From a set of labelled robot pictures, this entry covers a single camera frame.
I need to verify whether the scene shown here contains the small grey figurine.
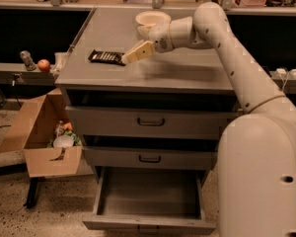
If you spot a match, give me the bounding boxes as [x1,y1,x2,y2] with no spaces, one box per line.
[20,50,37,71]

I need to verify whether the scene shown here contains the dark chocolate bar wrapper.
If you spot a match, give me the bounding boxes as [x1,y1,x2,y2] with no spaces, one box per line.
[88,49,124,66]

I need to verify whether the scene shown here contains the white power strip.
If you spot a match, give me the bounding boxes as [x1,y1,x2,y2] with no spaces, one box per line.
[275,68,296,79]

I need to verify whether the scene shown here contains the grey top drawer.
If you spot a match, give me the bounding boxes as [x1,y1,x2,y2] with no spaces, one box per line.
[66,107,237,140]

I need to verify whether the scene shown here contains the grey middle drawer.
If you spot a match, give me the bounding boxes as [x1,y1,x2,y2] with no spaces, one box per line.
[83,147,216,170]

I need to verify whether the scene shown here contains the grey bottom drawer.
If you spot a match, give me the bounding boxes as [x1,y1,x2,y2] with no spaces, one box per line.
[83,167,215,236]

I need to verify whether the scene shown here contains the red apple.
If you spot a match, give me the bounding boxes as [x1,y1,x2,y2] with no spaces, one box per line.
[37,59,51,72]

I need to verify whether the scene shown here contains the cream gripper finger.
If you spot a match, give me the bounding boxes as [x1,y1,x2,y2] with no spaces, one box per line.
[137,25,154,39]
[121,40,155,64]

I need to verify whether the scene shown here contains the brown cardboard box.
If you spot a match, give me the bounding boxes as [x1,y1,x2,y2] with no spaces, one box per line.
[0,89,92,178]

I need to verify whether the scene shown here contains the grey drawer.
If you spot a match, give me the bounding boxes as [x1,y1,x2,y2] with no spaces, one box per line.
[83,167,215,236]
[83,147,216,170]
[66,107,237,140]

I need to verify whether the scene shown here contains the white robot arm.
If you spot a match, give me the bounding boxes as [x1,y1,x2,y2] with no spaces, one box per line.
[122,2,296,237]

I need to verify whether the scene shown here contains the white bowl in box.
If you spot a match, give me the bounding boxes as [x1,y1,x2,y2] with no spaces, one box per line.
[53,135,74,148]

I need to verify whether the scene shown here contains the grey drawer cabinet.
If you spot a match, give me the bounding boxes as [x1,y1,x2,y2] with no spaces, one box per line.
[54,7,241,187]

